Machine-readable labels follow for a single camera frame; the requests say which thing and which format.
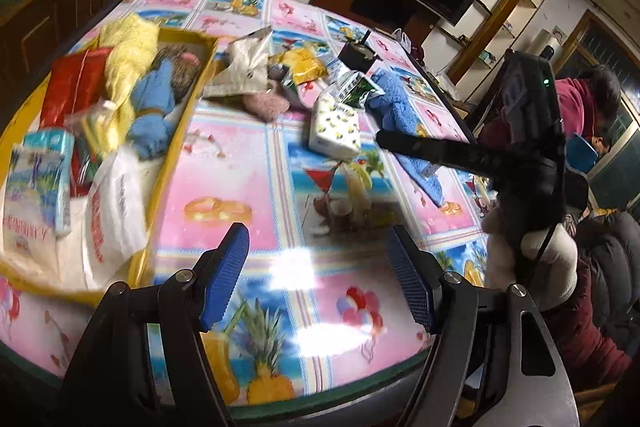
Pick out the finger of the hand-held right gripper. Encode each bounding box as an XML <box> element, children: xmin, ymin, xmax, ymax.
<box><xmin>375</xmin><ymin>129</ymin><xmax>501</xmax><ymax>180</ymax></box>

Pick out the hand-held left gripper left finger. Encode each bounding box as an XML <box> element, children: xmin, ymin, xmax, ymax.
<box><xmin>60</xmin><ymin>223</ymin><xmax>250</xmax><ymax>427</ymax></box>

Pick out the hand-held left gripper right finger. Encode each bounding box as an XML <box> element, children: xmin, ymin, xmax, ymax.
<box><xmin>387</xmin><ymin>225</ymin><xmax>581</xmax><ymax>427</ymax></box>

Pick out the large blue terry towel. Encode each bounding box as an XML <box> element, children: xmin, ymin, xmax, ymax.
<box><xmin>365</xmin><ymin>68</ymin><xmax>448</xmax><ymax>208</ymax></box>

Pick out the yellow cardboard box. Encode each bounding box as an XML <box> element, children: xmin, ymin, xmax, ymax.
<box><xmin>0</xmin><ymin>24</ymin><xmax>221</xmax><ymax>305</ymax></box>

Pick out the green and white packet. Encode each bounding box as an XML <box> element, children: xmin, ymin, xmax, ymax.
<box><xmin>330</xmin><ymin>69</ymin><xmax>386</xmax><ymax>108</ymax></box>

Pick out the white printed tissue pack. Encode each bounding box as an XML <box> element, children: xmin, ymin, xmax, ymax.
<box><xmin>307</xmin><ymin>94</ymin><xmax>361</xmax><ymax>158</ymax></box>

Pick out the white printed plastic bag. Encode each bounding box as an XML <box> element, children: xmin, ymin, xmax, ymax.
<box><xmin>0</xmin><ymin>147</ymin><xmax>151</xmax><ymax>293</ymax></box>

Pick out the yellow snack packet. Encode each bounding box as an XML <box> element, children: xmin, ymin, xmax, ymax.
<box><xmin>270</xmin><ymin>47</ymin><xmax>328</xmax><ymax>85</ymax></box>

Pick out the pink fuzzy cloth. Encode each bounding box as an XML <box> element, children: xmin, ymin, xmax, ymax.
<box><xmin>242</xmin><ymin>92</ymin><xmax>291</xmax><ymax>122</ymax></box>

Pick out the blue fluffy glove toy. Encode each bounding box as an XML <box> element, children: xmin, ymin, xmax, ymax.
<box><xmin>125</xmin><ymin>59</ymin><xmax>183</xmax><ymax>160</ymax></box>

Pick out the small clear snack packet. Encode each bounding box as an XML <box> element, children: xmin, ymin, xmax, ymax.
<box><xmin>65</xmin><ymin>99</ymin><xmax>121</xmax><ymax>158</ymax></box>

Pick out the silver foil packet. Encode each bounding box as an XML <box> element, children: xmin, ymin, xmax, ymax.
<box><xmin>202</xmin><ymin>26</ymin><xmax>275</xmax><ymax>100</ymax></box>

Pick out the blue tissue pack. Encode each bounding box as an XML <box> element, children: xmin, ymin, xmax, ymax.
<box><xmin>5</xmin><ymin>127</ymin><xmax>76</xmax><ymax>238</ymax></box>

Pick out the brown knit sock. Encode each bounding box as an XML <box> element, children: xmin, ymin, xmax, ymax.
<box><xmin>150</xmin><ymin>47</ymin><xmax>203</xmax><ymax>100</ymax></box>

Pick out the yellow terry towel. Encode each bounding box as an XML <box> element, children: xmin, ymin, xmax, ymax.
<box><xmin>97</xmin><ymin>14</ymin><xmax>161</xmax><ymax>152</ymax></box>

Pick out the red plastic packet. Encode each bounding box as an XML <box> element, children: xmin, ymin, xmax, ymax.
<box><xmin>40</xmin><ymin>47</ymin><xmax>113</xmax><ymax>130</ymax></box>

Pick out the person's right forearm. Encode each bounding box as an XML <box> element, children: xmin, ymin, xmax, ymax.
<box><xmin>482</xmin><ymin>207</ymin><xmax>633</xmax><ymax>395</ymax></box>

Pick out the black puffy jacket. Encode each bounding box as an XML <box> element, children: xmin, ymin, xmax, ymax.
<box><xmin>575</xmin><ymin>209</ymin><xmax>640</xmax><ymax>353</ymax></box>

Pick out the brown wooden cabinet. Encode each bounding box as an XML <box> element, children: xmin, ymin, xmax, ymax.
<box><xmin>0</xmin><ymin>0</ymin><xmax>138</xmax><ymax>108</ymax></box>

